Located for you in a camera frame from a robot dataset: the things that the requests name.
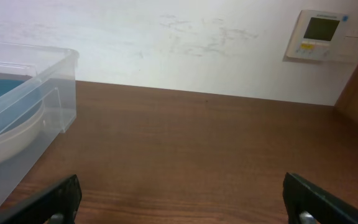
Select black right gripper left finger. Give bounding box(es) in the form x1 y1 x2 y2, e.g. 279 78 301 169
0 174 82 224

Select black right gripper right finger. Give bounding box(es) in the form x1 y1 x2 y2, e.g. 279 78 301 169
283 173 358 224

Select cream plastic bowl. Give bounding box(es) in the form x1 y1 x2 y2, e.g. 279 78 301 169
0 101 45 163

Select blue plastic bowl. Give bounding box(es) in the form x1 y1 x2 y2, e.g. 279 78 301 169
0 80 42 134

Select clear plastic storage bin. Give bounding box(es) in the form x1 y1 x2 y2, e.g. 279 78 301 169
0 42 79 206

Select white wall thermostat panel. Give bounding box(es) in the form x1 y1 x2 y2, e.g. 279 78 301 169
285 10 358 63

